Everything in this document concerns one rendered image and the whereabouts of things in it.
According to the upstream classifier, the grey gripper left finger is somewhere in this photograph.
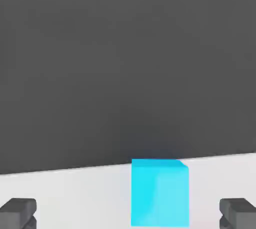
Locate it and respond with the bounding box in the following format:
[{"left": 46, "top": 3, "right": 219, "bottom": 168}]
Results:
[{"left": 0, "top": 197, "right": 38, "bottom": 229}]

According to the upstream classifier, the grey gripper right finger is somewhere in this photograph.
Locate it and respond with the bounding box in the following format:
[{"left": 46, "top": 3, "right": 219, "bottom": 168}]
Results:
[{"left": 219, "top": 197, "right": 256, "bottom": 229}]

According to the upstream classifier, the large cyan box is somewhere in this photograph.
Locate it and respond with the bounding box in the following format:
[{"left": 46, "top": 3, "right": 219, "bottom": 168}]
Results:
[{"left": 130, "top": 158, "right": 190, "bottom": 228}]

